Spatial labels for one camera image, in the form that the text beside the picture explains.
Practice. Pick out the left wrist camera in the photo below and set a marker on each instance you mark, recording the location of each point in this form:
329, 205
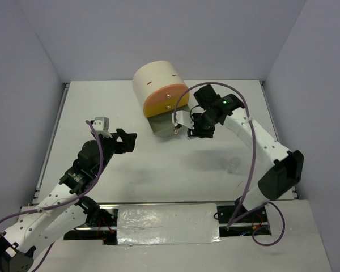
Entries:
101, 126

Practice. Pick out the orange top drawer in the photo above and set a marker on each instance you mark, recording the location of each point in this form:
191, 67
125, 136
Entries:
165, 94

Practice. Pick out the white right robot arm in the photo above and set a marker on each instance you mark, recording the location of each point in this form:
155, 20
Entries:
274, 169

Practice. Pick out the yellow drawer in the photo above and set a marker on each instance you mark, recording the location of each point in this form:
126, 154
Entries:
155, 105

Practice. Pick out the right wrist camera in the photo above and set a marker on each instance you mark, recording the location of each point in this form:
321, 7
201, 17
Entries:
182, 119

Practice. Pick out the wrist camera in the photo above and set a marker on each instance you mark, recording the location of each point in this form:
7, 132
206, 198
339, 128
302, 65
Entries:
101, 126
182, 119

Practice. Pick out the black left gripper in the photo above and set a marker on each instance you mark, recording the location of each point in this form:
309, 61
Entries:
127, 143

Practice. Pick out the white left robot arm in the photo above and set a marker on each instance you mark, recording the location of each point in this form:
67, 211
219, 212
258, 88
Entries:
66, 207

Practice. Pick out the cream round drawer organizer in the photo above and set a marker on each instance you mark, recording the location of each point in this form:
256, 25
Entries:
153, 76

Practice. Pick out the grey bottom drawer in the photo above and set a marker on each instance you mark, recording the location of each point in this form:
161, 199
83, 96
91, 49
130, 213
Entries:
162, 125

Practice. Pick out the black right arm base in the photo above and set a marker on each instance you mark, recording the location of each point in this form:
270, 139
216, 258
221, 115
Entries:
225, 210

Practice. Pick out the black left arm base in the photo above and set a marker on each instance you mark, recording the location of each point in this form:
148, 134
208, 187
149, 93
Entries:
100, 224

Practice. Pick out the silver foil tape panel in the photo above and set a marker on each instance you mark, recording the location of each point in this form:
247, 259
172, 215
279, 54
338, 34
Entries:
167, 224

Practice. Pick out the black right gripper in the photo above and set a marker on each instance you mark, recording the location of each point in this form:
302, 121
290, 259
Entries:
197, 132

